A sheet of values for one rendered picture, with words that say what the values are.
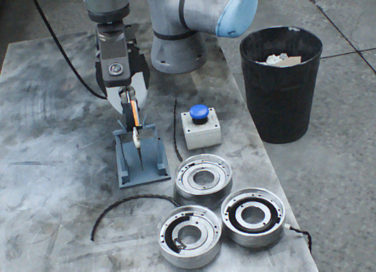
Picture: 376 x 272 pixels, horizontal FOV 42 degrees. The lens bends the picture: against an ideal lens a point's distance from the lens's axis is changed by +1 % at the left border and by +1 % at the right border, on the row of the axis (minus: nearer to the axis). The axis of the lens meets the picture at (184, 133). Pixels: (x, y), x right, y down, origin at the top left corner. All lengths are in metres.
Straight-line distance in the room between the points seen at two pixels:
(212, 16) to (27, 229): 0.58
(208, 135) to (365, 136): 1.39
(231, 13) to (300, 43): 1.16
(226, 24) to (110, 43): 0.34
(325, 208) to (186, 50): 0.98
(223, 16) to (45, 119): 0.47
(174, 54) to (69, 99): 0.28
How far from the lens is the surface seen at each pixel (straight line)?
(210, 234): 0.80
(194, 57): 1.22
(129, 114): 0.90
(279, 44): 2.24
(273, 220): 0.81
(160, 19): 1.18
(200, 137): 0.97
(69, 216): 0.92
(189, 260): 0.77
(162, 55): 1.23
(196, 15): 1.11
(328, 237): 1.86
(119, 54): 0.80
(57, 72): 1.34
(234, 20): 1.07
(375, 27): 3.14
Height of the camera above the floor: 1.45
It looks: 39 degrees down
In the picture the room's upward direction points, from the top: 8 degrees counter-clockwise
